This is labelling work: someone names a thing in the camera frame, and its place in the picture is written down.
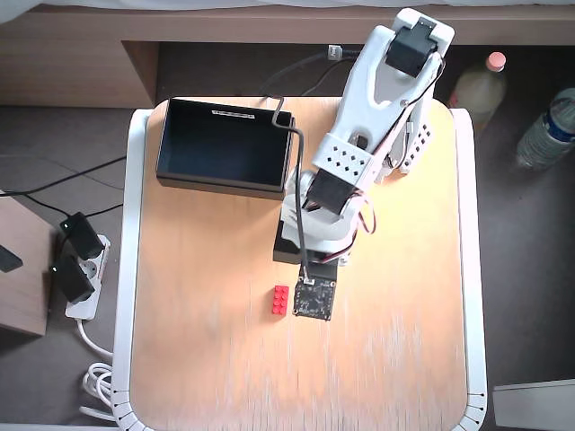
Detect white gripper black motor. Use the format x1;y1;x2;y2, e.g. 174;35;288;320
272;172;368;279

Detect red lego block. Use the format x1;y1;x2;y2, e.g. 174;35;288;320
270;285;291;318

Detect black cardboard box bin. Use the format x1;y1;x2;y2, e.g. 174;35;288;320
155;97;296;202

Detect white label strip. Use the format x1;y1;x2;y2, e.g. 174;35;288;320
210;107;256;120

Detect yellow juice bottle pink cap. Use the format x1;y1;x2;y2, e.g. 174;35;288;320
448;51;509;136

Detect black power adapter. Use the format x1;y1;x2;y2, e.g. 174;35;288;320
49;254;96;304
59;212;105;260

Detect clear plastic water bottle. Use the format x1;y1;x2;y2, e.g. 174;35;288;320
515;87;575;170

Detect white power strip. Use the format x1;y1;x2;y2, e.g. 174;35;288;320
65;233;112;321

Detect white box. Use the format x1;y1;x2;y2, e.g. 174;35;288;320
491;379;575;431

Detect brown wooden box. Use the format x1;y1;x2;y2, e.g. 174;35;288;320
0;188;58;338

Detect flat black device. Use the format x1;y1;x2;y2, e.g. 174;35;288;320
0;244;23;274

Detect white bed sheet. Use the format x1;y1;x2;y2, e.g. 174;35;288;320
0;0;575;23

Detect black camera cable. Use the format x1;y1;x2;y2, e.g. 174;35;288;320
260;47;363;284

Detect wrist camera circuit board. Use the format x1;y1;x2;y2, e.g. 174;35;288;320
292;276;337;322

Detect silver usb connector grey cable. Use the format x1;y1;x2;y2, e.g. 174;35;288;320
260;43;343;96

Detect white table frame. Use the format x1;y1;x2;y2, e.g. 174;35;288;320
110;107;489;431

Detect short black power cable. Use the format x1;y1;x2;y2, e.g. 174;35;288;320
87;202;126;221

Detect long black power cable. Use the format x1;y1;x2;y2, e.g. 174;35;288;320
0;156;127;225

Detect white power cable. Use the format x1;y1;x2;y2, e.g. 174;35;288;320
78;317;119;423

